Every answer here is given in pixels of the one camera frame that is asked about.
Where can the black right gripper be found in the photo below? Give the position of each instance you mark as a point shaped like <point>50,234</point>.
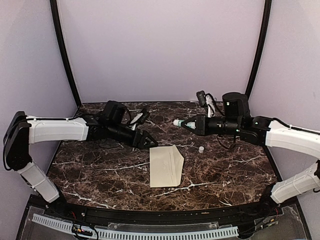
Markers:
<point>201,126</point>

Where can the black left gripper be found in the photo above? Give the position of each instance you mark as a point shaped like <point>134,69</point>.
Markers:
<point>140,144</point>

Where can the white glue stick cap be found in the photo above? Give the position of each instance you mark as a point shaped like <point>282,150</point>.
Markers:
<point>201,149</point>

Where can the cream paper envelope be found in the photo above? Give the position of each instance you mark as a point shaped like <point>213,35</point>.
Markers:
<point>165,166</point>

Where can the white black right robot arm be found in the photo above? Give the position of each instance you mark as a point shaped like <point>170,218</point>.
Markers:
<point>235,120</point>

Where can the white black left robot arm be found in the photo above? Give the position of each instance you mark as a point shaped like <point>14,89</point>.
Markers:
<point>25,130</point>

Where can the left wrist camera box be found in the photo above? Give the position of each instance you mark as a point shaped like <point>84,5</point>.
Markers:
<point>142,116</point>

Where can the black front rail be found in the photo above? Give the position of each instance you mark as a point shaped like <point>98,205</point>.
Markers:
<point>241,214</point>

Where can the white slotted cable duct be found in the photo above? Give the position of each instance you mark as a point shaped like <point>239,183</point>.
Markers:
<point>121,231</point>

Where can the black right frame post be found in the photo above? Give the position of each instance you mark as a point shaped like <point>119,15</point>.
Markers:
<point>259,47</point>

